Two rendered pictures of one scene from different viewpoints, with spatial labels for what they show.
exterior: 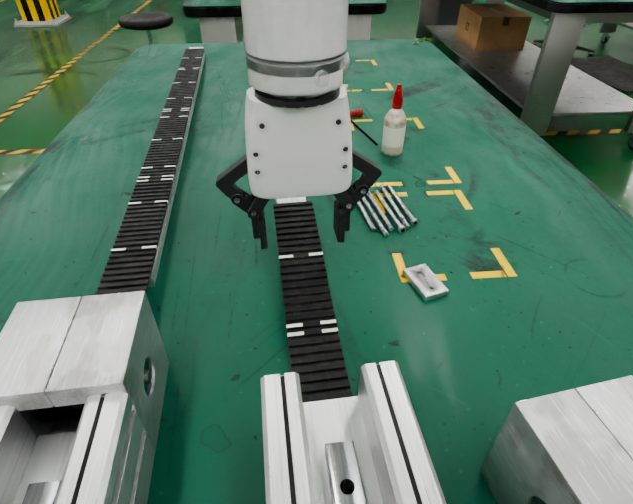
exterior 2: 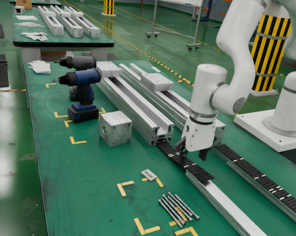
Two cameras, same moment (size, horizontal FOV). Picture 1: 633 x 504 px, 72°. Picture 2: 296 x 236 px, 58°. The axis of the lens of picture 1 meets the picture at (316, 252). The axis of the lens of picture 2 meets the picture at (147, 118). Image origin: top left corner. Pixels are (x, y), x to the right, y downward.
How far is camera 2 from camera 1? 1.12 m
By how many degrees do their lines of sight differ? 111
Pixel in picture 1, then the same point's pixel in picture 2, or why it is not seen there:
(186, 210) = (254, 193)
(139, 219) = (251, 169)
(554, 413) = (126, 120)
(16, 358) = not seen: hidden behind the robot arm
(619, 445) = (117, 118)
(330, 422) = (160, 131)
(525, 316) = (116, 170)
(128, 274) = (229, 153)
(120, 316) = not seen: hidden behind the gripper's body
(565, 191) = not seen: outside the picture
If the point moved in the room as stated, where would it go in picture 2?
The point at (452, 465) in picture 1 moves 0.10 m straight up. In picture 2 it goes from (135, 142) to (137, 120)
